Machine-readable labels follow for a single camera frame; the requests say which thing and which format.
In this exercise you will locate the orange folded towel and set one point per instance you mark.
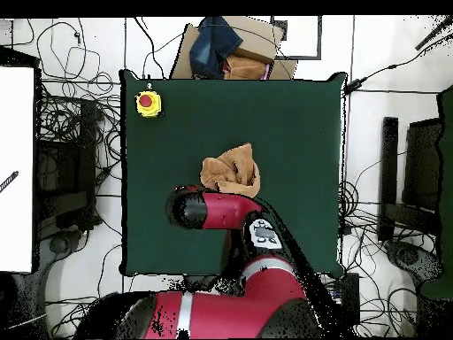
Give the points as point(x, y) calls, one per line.
point(244, 67)

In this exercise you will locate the blue denim jeans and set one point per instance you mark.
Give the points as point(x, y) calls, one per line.
point(212, 46)

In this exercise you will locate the black flat floor bar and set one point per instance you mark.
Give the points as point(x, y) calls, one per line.
point(389, 159)

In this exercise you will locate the tan terry towel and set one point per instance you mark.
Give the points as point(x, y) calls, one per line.
point(230, 166)

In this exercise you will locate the brown cardboard box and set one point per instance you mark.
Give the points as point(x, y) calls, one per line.
point(254, 39)

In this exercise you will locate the black power adapter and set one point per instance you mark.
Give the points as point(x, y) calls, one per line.
point(353, 86)

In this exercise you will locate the black tripod leg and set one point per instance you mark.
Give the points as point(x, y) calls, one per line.
point(433, 33)

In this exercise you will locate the dark green tablecloth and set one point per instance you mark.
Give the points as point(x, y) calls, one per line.
point(212, 117)

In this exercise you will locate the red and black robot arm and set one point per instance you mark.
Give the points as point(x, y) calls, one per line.
point(226, 209)

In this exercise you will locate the yellow emergency stop button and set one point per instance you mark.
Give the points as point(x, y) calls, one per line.
point(148, 104)

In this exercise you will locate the dark square floor frame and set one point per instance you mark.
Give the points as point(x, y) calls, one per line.
point(300, 57)

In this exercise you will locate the black caster base leg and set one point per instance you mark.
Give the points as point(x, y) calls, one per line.
point(60, 244)
point(407, 255)

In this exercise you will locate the green cloth covered table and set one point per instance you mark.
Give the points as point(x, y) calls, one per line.
point(446, 177)

